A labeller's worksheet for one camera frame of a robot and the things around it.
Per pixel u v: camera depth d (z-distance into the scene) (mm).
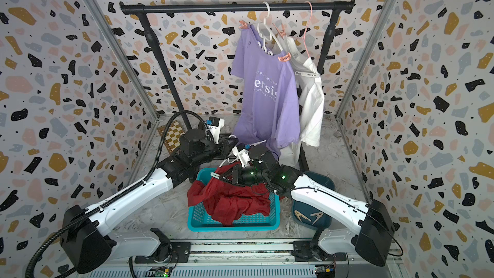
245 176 617
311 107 676
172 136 1076
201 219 794
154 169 504
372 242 385
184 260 726
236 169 606
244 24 675
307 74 615
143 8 524
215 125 642
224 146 639
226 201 762
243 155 661
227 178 661
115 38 860
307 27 873
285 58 556
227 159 720
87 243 377
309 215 821
